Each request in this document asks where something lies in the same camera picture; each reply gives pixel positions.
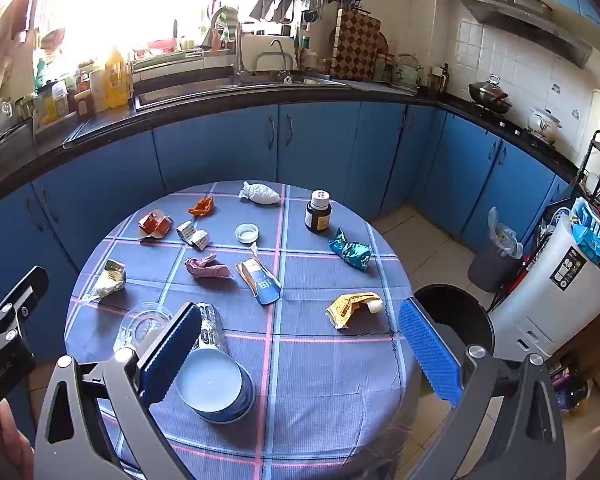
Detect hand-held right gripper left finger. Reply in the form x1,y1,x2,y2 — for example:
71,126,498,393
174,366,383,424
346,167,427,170
34,302,203,480

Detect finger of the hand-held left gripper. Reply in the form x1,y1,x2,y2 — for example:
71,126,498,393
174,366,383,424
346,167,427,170
0,266,49,356

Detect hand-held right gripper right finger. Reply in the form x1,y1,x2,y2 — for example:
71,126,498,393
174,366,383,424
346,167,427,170
399,297,568,480

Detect clear printed plastic cup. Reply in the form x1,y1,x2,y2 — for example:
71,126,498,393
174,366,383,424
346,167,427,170
192,302,229,356

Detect black trash bin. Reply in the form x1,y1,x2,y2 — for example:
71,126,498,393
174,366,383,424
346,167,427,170
412,284,496,361

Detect yellow packet with white cap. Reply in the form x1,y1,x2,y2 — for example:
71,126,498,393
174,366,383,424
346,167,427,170
325,291,383,331

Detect crushed red white carton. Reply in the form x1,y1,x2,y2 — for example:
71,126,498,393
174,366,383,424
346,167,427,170
137,210,173,243

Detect teal foil snack packet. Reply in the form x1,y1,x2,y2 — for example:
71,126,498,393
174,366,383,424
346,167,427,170
328,227,372,272

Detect brown medicine bottle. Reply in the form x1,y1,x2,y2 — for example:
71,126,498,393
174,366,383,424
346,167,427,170
305,190,332,233

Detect white tissue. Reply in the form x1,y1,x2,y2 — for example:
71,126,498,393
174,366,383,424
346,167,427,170
237,180,282,207

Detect person's left hand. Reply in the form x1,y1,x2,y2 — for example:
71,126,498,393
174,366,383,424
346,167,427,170
0,405,35,480

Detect clear glass dish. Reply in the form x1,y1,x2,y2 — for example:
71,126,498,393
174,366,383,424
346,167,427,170
112,301,181,356

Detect white bowl with blue rim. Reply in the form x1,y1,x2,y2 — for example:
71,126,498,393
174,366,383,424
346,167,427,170
175,347,256,425

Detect crumpled pink wrapper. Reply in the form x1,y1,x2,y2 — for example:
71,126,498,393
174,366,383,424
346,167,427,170
185,253,232,279

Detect grey bin with plastic bag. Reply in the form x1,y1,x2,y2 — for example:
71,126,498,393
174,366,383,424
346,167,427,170
467,206,525,293

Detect flattened blue orange carton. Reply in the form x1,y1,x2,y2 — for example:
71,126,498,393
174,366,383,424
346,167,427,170
235,242,282,307

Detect white storage appliance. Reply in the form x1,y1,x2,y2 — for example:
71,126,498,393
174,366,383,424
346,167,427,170
487,205,600,358

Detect blue plaid tablecloth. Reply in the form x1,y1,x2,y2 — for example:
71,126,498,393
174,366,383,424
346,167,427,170
64,180,415,480

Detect purple bottle on floor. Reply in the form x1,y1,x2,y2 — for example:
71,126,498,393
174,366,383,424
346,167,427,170
551,355,581,391

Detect crumpled orange wrapper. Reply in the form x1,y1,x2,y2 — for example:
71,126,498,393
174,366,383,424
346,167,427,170
187,196,216,217

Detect dark bottle on floor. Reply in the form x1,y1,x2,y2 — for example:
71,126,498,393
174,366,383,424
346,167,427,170
555,375,593,413

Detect black kitchen countertop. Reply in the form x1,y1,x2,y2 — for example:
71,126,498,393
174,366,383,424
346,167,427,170
0,77,581,211

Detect blue wipes packet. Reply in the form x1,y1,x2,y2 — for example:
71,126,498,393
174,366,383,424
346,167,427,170
570,197,600,266

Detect yellow oil bottle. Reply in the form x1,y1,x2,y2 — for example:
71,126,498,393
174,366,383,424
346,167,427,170
104,46,131,110

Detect blue lower kitchen cabinets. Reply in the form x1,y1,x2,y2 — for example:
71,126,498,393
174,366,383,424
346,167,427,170
0,100,581,361

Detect gas stove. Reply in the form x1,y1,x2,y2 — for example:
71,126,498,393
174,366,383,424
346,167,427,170
460,102,561,153

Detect white ceramic pot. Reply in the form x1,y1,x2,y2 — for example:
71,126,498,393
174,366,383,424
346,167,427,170
526,106,563,145

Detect steel kitchen sink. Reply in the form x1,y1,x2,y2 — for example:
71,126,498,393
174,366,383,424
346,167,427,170
132,72,351,111

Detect black wok with lid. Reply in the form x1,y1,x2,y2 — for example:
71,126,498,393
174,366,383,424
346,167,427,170
467,74,513,115

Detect pale green kettle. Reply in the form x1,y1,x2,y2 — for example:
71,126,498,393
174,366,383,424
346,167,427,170
392,52,423,86

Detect white dish drainer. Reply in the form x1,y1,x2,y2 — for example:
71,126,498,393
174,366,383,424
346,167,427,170
240,32,298,73

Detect checkered cutting board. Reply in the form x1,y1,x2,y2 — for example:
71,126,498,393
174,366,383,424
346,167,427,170
330,7,383,81

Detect steel range hood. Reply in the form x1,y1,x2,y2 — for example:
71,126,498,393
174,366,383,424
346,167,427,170
455,0,595,68

